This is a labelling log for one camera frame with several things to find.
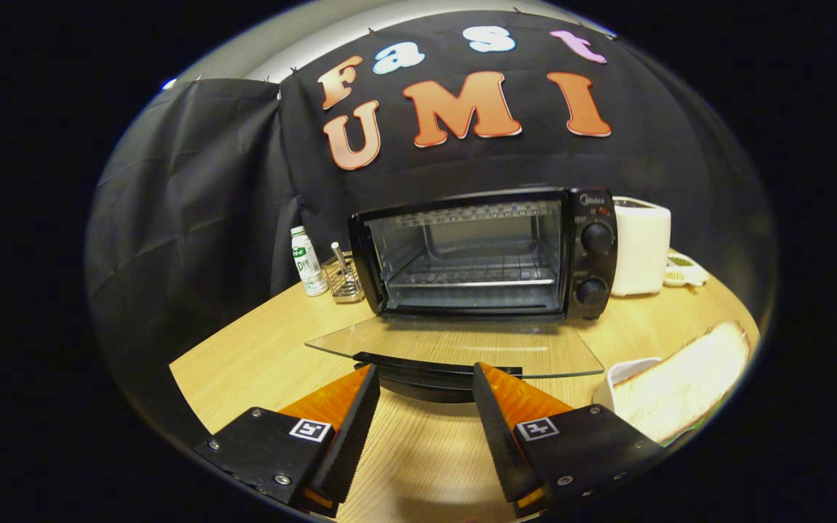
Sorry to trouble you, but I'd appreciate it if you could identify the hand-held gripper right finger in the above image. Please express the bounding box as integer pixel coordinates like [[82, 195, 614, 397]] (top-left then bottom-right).
[[472, 362, 666, 518]]

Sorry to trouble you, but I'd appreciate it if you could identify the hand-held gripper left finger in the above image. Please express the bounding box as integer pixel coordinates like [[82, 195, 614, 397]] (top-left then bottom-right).
[[195, 363, 381, 518]]

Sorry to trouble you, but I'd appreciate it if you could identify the black toaster oven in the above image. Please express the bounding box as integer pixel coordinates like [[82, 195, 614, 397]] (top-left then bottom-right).
[[305, 187, 619, 404]]

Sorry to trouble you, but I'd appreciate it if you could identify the toast sandwich with lettuce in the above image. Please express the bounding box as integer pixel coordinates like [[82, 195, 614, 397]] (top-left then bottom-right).
[[611, 322, 752, 444]]

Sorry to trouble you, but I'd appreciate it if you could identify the white toaster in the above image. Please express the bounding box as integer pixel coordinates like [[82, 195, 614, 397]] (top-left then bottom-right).
[[611, 196, 672, 297]]

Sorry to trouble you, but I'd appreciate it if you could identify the white bottle green label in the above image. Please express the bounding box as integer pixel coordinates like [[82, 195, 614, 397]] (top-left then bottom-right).
[[290, 226, 329, 297]]

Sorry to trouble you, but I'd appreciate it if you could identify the white divided bean dish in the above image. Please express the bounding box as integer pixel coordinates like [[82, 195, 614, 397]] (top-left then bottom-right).
[[664, 251, 710, 288]]

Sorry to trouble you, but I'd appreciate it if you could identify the black backdrop cloth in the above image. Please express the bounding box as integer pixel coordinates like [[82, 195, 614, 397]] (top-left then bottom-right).
[[84, 9, 779, 437]]

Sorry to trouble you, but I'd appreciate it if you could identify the metal wire rack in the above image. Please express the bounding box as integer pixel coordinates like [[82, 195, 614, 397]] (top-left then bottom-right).
[[320, 251, 366, 303]]

